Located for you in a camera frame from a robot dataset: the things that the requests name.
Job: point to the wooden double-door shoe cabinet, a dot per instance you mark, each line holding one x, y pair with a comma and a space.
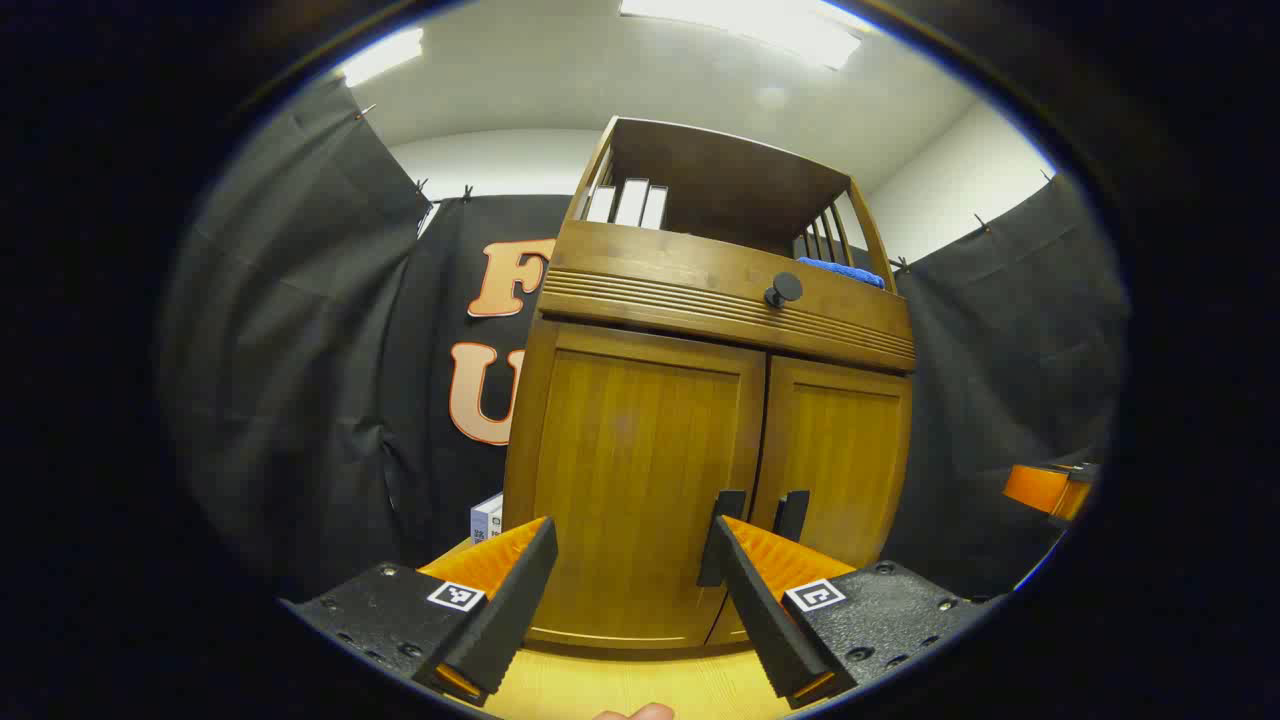
650, 270

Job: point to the white book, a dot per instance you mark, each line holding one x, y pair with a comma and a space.
631, 203
654, 208
601, 205

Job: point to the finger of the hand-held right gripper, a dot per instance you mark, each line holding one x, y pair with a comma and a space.
1035, 487

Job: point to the black round drawer knob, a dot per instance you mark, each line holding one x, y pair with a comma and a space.
785, 288

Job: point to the small white box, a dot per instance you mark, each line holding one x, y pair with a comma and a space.
486, 520

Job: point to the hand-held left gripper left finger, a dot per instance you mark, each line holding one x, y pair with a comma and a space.
510, 610

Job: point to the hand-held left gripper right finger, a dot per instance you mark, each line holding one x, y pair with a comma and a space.
765, 620

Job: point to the blue cloth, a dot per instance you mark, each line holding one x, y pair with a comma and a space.
840, 270

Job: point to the wooden shoe cabinet door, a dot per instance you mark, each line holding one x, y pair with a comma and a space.
630, 450
850, 450

